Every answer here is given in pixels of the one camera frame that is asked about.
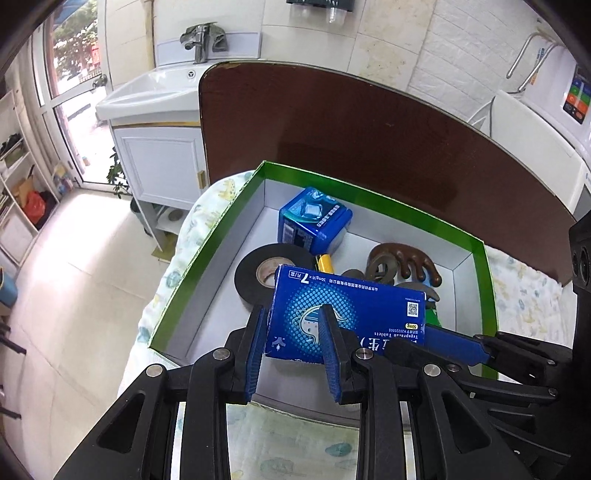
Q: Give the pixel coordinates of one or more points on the white sink basin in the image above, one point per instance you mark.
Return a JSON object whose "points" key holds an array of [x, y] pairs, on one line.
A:
{"points": [[147, 92]]}

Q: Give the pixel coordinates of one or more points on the white upper appliance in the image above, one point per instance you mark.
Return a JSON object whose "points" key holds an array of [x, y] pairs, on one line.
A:
{"points": [[575, 92]]}

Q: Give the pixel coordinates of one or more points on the grey-brown hair clip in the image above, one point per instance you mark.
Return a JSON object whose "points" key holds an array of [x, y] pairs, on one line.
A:
{"points": [[420, 290]]}

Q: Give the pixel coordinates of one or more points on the white storage shelf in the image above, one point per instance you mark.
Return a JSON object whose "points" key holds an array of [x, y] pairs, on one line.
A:
{"points": [[18, 184]]}

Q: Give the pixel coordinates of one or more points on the giraffe printed blanket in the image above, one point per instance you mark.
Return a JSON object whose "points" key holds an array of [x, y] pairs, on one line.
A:
{"points": [[194, 221]]}

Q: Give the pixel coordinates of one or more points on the brown table board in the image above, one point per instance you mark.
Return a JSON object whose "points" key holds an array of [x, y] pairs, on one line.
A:
{"points": [[346, 138]]}

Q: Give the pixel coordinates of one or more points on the blue medicine box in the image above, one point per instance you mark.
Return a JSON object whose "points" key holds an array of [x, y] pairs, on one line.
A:
{"points": [[369, 314]]}

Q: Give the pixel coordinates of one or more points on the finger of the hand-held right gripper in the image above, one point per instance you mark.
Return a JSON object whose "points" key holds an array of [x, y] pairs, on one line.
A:
{"points": [[455, 344], [508, 385]]}

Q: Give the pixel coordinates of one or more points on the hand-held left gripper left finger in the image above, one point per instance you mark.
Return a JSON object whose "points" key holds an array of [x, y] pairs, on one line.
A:
{"points": [[254, 355]]}

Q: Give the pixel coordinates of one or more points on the blue square plastic box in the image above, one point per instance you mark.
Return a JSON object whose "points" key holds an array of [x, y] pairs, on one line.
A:
{"points": [[314, 217]]}

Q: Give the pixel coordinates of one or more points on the blue floor bin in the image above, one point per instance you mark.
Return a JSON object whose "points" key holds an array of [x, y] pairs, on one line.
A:
{"points": [[7, 286]]}

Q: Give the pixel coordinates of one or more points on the green floor plant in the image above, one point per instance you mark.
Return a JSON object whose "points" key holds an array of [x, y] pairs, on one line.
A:
{"points": [[117, 173]]}

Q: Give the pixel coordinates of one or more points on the white sink cabinet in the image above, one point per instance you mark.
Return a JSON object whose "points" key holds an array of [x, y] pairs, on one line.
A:
{"points": [[157, 166]]}

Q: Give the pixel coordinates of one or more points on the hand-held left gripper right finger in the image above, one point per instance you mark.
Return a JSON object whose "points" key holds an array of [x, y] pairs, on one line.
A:
{"points": [[334, 355]]}

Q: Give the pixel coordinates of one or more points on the green cardboard box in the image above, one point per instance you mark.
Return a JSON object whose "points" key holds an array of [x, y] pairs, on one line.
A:
{"points": [[203, 277]]}

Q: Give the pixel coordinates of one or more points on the glass door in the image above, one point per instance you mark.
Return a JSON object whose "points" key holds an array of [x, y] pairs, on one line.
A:
{"points": [[69, 69]]}

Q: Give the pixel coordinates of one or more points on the small green box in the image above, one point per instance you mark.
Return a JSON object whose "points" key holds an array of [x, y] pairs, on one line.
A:
{"points": [[434, 316]]}

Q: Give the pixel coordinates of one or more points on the metal purifier spout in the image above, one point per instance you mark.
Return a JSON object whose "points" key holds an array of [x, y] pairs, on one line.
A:
{"points": [[526, 55]]}

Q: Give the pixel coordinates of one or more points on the metal sink faucet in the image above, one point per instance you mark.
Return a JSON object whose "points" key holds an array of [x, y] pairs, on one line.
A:
{"points": [[201, 39]]}

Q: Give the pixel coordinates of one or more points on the brown wooden comb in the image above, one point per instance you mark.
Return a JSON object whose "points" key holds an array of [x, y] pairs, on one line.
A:
{"points": [[406, 261]]}

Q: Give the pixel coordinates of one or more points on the white water purifier with screen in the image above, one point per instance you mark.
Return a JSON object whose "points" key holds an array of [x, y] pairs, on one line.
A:
{"points": [[531, 138]]}

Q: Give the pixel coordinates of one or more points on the black marker with yellow print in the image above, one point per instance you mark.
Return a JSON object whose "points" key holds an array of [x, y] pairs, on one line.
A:
{"points": [[325, 264]]}

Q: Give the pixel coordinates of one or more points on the black tape roll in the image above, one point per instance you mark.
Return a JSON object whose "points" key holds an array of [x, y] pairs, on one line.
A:
{"points": [[247, 277]]}

